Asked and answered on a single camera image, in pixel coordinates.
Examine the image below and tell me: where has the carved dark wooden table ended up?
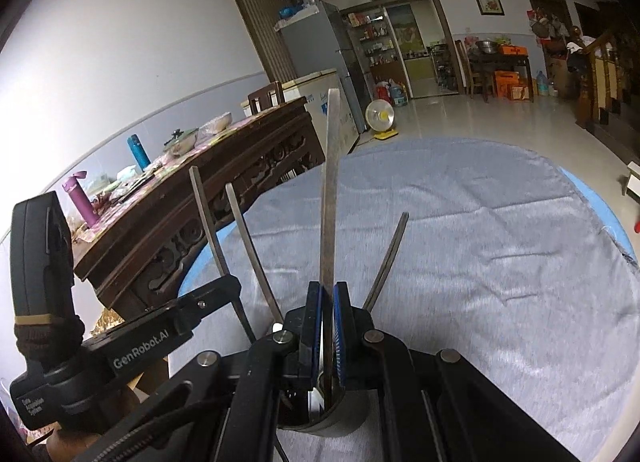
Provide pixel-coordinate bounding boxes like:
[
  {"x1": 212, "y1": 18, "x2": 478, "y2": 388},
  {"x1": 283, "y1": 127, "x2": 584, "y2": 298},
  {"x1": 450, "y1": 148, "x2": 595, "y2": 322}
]
[{"x1": 72, "y1": 96, "x2": 326, "y2": 326}]

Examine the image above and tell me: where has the pot with glass lid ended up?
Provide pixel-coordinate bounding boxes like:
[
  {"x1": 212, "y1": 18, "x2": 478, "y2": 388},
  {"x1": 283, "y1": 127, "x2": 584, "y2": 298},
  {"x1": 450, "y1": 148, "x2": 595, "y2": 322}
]
[{"x1": 164, "y1": 127, "x2": 200, "y2": 156}]

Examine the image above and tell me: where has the yellow electric heater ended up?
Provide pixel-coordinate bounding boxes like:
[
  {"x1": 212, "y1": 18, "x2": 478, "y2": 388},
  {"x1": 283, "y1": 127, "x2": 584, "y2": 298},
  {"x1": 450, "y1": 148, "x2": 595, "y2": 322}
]
[{"x1": 364, "y1": 98, "x2": 401, "y2": 141}]

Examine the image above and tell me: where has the dark wooden side table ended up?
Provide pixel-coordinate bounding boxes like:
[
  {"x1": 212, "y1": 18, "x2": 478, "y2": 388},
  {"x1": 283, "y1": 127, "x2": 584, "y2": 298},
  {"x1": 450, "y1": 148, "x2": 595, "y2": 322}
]
[{"x1": 457, "y1": 40, "x2": 535, "y2": 104}]

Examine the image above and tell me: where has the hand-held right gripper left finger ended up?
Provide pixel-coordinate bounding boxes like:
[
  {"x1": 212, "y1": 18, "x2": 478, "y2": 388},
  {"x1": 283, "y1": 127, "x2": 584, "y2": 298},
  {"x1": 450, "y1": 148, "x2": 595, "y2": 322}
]
[{"x1": 75, "y1": 281, "x2": 326, "y2": 462}]

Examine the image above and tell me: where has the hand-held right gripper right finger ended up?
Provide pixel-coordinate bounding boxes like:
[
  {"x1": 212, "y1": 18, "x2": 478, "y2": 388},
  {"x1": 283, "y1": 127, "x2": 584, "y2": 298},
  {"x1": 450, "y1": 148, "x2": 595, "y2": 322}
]
[{"x1": 334, "y1": 281, "x2": 582, "y2": 462}]

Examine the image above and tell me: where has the blue thermos bottle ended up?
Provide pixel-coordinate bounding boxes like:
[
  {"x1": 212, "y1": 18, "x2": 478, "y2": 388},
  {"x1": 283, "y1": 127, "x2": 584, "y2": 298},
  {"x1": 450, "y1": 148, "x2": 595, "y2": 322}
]
[{"x1": 126, "y1": 135, "x2": 152, "y2": 172}]

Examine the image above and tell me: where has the grey tablecloth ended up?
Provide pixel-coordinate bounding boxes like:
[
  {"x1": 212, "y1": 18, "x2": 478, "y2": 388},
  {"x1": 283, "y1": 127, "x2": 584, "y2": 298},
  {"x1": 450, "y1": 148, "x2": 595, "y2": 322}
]
[{"x1": 167, "y1": 137, "x2": 639, "y2": 462}]

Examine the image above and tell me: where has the pink thermos bottle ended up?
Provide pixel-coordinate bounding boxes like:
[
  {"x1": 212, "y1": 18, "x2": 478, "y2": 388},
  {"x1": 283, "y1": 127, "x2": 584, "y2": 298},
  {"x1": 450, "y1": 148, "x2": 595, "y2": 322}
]
[{"x1": 62, "y1": 171, "x2": 100, "y2": 231}]

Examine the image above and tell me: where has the person's left hand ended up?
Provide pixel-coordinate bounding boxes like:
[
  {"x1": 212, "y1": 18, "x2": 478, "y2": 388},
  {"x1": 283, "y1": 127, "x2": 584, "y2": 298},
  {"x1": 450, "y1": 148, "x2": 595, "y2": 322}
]
[{"x1": 31, "y1": 392, "x2": 137, "y2": 462}]

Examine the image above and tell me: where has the grey refrigerator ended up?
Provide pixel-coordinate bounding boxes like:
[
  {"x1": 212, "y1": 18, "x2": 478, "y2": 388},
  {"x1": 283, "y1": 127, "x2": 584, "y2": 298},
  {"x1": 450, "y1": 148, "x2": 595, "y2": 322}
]
[{"x1": 277, "y1": 0, "x2": 374, "y2": 131}]

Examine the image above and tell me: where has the grey metal utensil holder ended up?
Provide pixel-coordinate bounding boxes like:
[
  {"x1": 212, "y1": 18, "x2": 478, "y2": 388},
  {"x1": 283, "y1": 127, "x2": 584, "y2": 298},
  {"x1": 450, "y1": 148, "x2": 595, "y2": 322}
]
[{"x1": 277, "y1": 374, "x2": 372, "y2": 439}]

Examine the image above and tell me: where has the wooden chair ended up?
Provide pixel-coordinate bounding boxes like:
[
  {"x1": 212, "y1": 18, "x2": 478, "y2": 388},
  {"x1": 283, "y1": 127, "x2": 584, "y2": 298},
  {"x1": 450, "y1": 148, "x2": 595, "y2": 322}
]
[{"x1": 247, "y1": 81, "x2": 287, "y2": 116}]

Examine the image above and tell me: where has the kitchen shelf with bottles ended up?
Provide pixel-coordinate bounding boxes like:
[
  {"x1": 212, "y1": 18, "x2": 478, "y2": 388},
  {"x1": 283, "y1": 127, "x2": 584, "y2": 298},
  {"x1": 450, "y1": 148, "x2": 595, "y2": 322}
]
[{"x1": 342, "y1": 10, "x2": 401, "y2": 84}]

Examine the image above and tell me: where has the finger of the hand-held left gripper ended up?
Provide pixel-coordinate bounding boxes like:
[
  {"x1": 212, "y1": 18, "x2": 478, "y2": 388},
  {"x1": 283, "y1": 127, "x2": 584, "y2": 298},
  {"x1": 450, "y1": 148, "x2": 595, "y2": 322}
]
[{"x1": 172, "y1": 276, "x2": 242, "y2": 330}]

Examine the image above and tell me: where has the wooden stair railing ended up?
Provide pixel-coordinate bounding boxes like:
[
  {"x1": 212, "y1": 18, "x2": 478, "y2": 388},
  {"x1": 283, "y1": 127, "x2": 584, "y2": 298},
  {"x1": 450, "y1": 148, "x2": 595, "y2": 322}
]
[{"x1": 575, "y1": 27, "x2": 640, "y2": 144}]

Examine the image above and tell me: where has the pink bowl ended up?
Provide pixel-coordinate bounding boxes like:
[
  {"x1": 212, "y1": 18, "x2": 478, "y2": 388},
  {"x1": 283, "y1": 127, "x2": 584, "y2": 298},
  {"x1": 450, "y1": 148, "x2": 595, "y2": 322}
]
[{"x1": 200, "y1": 112, "x2": 234, "y2": 134}]

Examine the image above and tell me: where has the blue round table cover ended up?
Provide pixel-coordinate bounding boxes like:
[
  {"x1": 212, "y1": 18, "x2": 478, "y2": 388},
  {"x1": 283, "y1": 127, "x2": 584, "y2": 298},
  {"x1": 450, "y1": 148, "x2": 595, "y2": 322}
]
[{"x1": 177, "y1": 165, "x2": 640, "y2": 294}]

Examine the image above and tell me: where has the brown striped curtain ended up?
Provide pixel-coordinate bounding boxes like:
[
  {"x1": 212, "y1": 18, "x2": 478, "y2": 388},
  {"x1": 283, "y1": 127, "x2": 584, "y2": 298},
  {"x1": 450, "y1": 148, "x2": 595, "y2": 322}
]
[{"x1": 224, "y1": 0, "x2": 301, "y2": 86}]

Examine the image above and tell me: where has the orange cardboard box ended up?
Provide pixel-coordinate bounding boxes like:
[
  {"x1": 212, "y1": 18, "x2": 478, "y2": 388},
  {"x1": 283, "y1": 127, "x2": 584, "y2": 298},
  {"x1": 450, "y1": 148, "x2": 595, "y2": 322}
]
[{"x1": 494, "y1": 71, "x2": 521, "y2": 98}]

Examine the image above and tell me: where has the white chest freezer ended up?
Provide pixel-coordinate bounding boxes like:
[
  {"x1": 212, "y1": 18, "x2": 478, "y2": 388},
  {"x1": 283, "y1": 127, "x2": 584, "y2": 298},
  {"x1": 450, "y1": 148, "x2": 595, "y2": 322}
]
[{"x1": 240, "y1": 67, "x2": 361, "y2": 156}]

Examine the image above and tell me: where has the small white stool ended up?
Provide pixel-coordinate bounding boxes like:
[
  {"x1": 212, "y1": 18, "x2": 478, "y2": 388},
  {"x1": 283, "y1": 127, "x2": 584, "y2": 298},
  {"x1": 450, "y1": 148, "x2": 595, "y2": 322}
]
[{"x1": 622, "y1": 161, "x2": 640, "y2": 201}]

